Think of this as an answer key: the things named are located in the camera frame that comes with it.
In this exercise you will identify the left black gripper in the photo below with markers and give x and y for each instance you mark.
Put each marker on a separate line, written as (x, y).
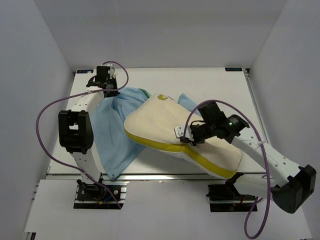
(113, 93)

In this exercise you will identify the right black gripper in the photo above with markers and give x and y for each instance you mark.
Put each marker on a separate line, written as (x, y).
(196, 141)

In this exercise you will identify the cream yellow-edged pillow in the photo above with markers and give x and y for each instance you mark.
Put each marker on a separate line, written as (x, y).
(160, 123)

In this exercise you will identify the light blue pillowcase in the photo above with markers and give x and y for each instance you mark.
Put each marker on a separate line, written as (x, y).
(119, 154)

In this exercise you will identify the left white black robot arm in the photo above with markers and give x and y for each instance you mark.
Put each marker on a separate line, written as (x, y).
(75, 127)

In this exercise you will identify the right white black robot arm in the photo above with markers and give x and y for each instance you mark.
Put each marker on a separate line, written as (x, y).
(289, 184)

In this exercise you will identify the left blue corner label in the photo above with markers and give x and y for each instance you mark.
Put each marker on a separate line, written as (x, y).
(84, 71)

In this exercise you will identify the blue corner label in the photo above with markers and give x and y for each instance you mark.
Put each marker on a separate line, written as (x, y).
(233, 69)
(84, 71)

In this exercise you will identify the right blue corner label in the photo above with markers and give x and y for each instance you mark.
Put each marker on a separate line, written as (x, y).
(233, 69)

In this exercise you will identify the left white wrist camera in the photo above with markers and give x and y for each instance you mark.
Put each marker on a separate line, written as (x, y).
(112, 71)

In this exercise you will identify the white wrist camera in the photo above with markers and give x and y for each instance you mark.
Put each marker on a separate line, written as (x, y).
(184, 135)
(112, 71)

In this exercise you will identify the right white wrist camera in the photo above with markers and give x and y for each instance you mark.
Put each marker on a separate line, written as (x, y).
(184, 135)

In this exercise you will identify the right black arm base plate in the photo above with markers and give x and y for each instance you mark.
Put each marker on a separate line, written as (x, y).
(226, 199)

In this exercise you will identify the aluminium table front rail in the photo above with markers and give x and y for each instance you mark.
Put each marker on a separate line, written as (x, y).
(137, 177)

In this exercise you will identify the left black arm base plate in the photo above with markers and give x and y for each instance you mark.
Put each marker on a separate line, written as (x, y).
(94, 197)

